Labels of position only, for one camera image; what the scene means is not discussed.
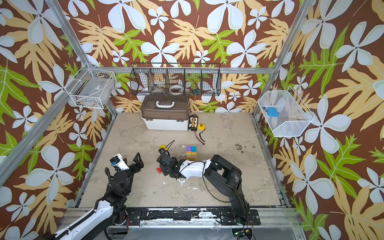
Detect white wire basket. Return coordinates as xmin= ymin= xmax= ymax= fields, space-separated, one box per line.
xmin=66 ymin=68 xmax=117 ymax=109
xmin=258 ymin=89 xmax=315 ymax=138

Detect red black power cable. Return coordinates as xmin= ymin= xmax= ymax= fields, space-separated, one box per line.
xmin=194 ymin=130 xmax=207 ymax=145

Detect black wire wall basket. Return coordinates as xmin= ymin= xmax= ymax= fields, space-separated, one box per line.
xmin=128 ymin=63 xmax=222 ymax=96

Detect yellow tape measure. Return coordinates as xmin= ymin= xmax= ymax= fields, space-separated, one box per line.
xmin=197 ymin=123 xmax=206 ymax=131

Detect white wire basket right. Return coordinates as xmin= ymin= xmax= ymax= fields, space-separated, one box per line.
xmin=258 ymin=89 xmax=315 ymax=138

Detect white storage box brown lid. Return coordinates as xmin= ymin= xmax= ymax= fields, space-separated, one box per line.
xmin=141 ymin=94 xmax=190 ymax=131

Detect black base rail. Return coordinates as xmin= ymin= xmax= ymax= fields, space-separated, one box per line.
xmin=126 ymin=206 xmax=242 ymax=226

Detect aluminium frame post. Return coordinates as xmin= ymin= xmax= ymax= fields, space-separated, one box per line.
xmin=252 ymin=0 xmax=316 ymax=97

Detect white wire basket left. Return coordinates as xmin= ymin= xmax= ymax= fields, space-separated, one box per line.
xmin=66 ymin=68 xmax=117 ymax=109

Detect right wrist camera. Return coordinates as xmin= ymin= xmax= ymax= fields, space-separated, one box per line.
xmin=159 ymin=148 xmax=170 ymax=156

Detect blue small device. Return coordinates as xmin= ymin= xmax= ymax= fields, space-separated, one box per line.
xmin=267 ymin=107 xmax=279 ymax=118

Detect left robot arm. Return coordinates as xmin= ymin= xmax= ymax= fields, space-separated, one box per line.
xmin=39 ymin=153 xmax=144 ymax=240

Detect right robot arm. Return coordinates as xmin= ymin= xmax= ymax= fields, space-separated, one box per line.
xmin=157 ymin=151 xmax=250 ymax=224

